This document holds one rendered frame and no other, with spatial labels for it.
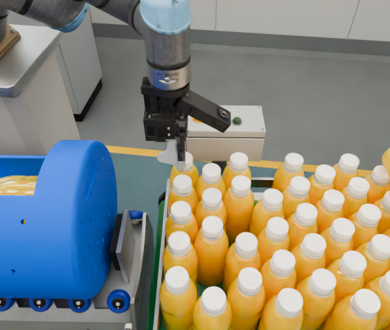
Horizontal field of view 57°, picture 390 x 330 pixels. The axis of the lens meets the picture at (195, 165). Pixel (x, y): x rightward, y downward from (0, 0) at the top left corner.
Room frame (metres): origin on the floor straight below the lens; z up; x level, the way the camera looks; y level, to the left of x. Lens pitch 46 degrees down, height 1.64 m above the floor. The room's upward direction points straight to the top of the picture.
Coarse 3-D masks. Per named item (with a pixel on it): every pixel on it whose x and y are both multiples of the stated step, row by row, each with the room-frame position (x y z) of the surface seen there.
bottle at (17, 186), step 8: (0, 184) 0.41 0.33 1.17; (8, 184) 0.41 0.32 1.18; (16, 184) 0.40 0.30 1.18; (24, 184) 0.41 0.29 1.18; (32, 184) 0.41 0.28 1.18; (0, 192) 0.39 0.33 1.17; (8, 192) 0.39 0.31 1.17; (16, 192) 0.39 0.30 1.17; (24, 192) 0.39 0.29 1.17; (32, 192) 0.39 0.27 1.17
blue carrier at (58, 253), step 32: (0, 160) 0.54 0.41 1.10; (32, 160) 0.53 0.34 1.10; (64, 160) 0.40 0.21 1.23; (96, 160) 0.45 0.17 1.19; (64, 192) 0.35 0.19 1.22; (96, 192) 0.41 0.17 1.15; (0, 224) 0.31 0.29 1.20; (32, 224) 0.31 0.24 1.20; (64, 224) 0.31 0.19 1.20; (96, 224) 0.37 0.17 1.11; (0, 256) 0.28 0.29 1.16; (32, 256) 0.28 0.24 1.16; (64, 256) 0.28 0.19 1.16; (96, 256) 0.33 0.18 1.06; (0, 288) 0.26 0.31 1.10; (32, 288) 0.26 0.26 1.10; (64, 288) 0.26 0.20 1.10; (96, 288) 0.29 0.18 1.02
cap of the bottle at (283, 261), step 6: (276, 252) 0.33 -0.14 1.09; (282, 252) 0.33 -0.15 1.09; (288, 252) 0.33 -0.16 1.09; (276, 258) 0.32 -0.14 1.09; (282, 258) 0.32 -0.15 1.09; (288, 258) 0.32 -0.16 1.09; (276, 264) 0.30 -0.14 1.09; (282, 264) 0.30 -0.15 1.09; (288, 264) 0.30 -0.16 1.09; (294, 264) 0.31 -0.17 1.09; (276, 270) 0.30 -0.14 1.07; (282, 270) 0.30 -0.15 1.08; (288, 270) 0.30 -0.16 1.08
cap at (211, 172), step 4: (208, 164) 0.54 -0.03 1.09; (212, 164) 0.54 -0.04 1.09; (216, 164) 0.54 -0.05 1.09; (204, 168) 0.53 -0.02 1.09; (208, 168) 0.53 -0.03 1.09; (212, 168) 0.53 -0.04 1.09; (216, 168) 0.53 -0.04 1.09; (220, 168) 0.53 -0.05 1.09; (204, 172) 0.52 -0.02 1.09; (208, 172) 0.52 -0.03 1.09; (212, 172) 0.52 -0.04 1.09; (216, 172) 0.52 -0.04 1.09; (220, 172) 0.52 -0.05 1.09; (204, 176) 0.51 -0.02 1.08; (208, 176) 0.51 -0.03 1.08; (212, 176) 0.51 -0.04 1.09; (216, 176) 0.51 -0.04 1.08; (208, 180) 0.51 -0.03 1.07; (212, 180) 0.51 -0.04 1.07; (216, 180) 0.51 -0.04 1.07
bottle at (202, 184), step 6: (198, 180) 0.53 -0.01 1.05; (204, 180) 0.51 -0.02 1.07; (222, 180) 0.52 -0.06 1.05; (198, 186) 0.51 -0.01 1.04; (204, 186) 0.51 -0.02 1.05; (210, 186) 0.50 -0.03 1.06; (216, 186) 0.50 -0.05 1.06; (222, 186) 0.51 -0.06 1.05; (198, 192) 0.51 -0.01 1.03; (222, 192) 0.50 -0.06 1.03; (198, 198) 0.50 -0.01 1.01; (222, 198) 0.50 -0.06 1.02
